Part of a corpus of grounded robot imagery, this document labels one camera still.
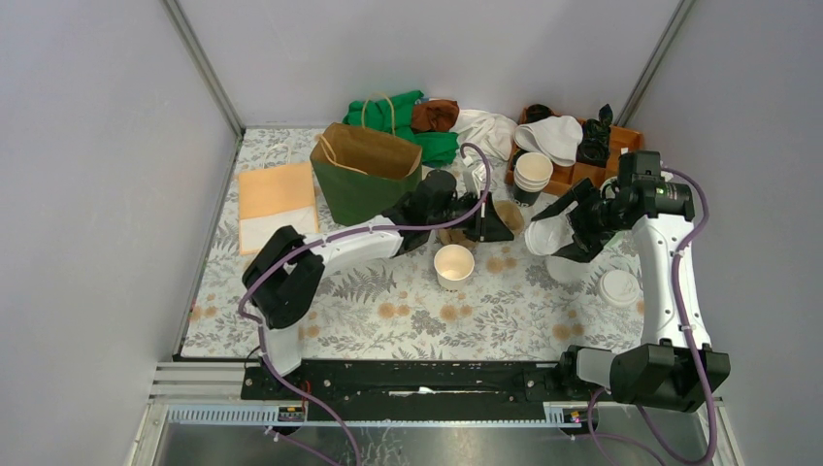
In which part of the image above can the white cloth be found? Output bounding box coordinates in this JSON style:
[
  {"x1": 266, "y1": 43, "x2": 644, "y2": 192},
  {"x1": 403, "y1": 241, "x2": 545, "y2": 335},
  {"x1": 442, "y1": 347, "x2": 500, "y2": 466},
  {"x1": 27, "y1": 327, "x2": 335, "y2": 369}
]
[{"x1": 451, "y1": 109, "x2": 517, "y2": 160}]

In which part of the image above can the green paper bag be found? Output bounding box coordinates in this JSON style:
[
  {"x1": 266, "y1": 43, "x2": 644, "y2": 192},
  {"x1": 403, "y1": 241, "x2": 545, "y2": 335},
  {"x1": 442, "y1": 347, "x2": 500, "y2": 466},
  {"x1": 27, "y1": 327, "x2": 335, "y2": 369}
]
[{"x1": 310, "y1": 92, "x2": 422, "y2": 226}]

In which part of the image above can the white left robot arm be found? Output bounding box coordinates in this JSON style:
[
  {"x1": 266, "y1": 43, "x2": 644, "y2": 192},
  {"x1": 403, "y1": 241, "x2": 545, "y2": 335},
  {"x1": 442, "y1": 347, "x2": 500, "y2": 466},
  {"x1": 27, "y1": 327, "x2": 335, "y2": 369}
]
[{"x1": 239, "y1": 170, "x2": 514, "y2": 399}]

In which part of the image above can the white folded towel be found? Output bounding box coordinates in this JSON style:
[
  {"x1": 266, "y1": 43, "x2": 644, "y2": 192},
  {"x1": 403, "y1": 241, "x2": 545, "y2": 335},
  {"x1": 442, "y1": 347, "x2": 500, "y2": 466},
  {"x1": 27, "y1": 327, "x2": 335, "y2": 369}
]
[{"x1": 513, "y1": 116, "x2": 583, "y2": 167}]

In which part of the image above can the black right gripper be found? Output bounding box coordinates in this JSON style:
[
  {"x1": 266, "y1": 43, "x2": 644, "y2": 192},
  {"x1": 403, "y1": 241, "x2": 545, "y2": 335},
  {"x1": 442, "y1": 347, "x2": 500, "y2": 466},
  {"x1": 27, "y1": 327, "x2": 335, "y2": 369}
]
[{"x1": 531, "y1": 178, "x2": 627, "y2": 264}]

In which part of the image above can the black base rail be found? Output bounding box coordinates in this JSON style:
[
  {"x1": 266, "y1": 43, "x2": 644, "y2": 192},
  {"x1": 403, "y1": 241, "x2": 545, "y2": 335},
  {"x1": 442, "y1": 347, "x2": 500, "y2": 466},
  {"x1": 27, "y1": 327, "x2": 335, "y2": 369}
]
[{"x1": 241, "y1": 359, "x2": 595, "y2": 422}]

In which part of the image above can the stack of paper cups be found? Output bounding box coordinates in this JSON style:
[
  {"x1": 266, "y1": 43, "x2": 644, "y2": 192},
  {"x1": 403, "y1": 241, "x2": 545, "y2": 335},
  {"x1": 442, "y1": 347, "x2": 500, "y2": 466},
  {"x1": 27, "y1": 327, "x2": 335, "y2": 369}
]
[{"x1": 512, "y1": 152, "x2": 554, "y2": 207}]

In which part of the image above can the brown cloth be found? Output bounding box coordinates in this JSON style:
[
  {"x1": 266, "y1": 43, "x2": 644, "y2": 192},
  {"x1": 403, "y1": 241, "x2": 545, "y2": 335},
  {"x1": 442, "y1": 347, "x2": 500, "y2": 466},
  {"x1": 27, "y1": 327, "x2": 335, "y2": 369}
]
[{"x1": 411, "y1": 99, "x2": 460, "y2": 133}]

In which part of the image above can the single white paper cup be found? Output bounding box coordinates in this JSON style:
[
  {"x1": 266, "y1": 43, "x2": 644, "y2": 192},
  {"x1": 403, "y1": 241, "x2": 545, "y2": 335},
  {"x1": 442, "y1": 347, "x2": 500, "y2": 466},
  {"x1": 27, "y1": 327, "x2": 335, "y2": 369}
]
[{"x1": 433, "y1": 244, "x2": 476, "y2": 291}]

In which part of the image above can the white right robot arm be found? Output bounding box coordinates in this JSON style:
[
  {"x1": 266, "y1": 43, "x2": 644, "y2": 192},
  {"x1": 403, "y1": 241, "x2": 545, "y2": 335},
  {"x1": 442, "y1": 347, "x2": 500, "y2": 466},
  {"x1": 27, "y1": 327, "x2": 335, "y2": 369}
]
[{"x1": 525, "y1": 150, "x2": 731, "y2": 413}]

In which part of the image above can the black crumpled bag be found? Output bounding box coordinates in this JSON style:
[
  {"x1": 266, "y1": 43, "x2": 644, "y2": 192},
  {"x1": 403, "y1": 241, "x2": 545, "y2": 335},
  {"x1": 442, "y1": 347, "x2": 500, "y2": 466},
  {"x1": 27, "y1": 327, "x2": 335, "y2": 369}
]
[{"x1": 576, "y1": 104, "x2": 613, "y2": 168}]

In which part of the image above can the floral table mat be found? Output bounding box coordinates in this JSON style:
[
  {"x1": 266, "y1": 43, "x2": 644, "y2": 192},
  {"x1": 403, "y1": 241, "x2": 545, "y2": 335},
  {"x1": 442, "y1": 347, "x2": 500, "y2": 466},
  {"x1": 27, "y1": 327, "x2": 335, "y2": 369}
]
[{"x1": 179, "y1": 128, "x2": 644, "y2": 360}]

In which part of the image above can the green cloth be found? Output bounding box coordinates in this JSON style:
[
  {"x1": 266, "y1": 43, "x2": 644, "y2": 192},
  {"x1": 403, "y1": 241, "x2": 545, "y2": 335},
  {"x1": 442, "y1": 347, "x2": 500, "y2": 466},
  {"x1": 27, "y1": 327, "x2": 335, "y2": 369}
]
[{"x1": 343, "y1": 90, "x2": 460, "y2": 168}]

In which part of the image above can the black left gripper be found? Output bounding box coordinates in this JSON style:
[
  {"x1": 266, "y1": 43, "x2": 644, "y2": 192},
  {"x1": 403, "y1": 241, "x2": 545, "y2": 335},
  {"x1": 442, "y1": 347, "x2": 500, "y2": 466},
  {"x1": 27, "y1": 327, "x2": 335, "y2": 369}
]
[{"x1": 428, "y1": 190, "x2": 514, "y2": 243}]

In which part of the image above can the wooden compartment tray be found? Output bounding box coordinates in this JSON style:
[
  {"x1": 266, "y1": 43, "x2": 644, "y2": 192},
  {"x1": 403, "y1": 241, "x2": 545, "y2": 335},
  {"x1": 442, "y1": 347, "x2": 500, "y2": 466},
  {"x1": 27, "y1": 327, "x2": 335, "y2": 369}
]
[{"x1": 505, "y1": 104, "x2": 645, "y2": 196}]

